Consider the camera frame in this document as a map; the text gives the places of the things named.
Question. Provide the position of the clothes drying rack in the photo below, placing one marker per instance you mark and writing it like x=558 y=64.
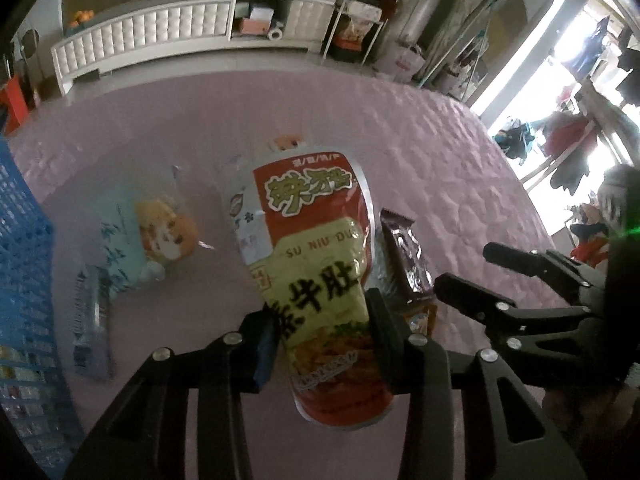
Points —
x=565 y=135

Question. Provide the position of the light blue cartoon snack packet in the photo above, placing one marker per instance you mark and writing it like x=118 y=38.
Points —
x=160 y=235

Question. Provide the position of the silver blue gum pack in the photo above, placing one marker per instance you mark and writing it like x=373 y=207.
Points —
x=92 y=320

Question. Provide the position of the hanging black garment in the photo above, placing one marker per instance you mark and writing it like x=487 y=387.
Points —
x=629 y=75

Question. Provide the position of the white pink shopping bag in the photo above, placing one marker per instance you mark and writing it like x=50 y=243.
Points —
x=400 y=62

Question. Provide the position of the blue plastic basket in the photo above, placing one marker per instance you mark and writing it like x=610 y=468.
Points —
x=25 y=260

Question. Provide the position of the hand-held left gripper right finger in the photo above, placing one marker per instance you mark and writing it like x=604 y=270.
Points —
x=387 y=350

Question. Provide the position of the orange red snack packet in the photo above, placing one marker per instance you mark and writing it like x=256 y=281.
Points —
x=422 y=317

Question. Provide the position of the red paper bag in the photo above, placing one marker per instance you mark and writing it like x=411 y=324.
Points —
x=15 y=105

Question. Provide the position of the purple quilted blanket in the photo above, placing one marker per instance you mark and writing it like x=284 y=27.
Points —
x=200 y=125

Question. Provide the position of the white tufted TV cabinet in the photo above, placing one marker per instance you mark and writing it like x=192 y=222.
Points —
x=150 y=35

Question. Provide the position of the standing fan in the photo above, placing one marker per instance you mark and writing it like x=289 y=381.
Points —
x=29 y=42

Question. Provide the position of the white metal shelf rack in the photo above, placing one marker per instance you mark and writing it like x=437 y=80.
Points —
x=350 y=10

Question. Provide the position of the pile of oranges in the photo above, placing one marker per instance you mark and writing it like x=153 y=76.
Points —
x=82 y=18

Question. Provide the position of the grey oval folding board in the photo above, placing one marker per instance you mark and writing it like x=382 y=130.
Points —
x=520 y=20

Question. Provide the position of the silver cylindrical air conditioner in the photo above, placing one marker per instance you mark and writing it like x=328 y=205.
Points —
x=432 y=5

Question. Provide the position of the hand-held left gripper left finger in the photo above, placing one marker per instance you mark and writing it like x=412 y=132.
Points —
x=265 y=360

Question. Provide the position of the hanging blue garment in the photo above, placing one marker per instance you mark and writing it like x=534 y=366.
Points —
x=590 y=50

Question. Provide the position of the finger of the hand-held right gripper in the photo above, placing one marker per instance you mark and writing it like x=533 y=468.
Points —
x=525 y=260
x=475 y=300

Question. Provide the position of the floral mattress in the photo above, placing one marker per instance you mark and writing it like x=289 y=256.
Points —
x=467 y=15

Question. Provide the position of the pink box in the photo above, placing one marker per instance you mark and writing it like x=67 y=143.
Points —
x=255 y=26

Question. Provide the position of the brown snack packet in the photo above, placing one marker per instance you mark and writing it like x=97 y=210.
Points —
x=405 y=255

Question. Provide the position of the white paper roll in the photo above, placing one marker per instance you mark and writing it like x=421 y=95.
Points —
x=275 y=34

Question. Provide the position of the white cartoon snack packet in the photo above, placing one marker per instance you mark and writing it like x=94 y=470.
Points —
x=287 y=142

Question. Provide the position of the red yellow snack packet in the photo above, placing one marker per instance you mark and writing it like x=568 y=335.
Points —
x=320 y=260

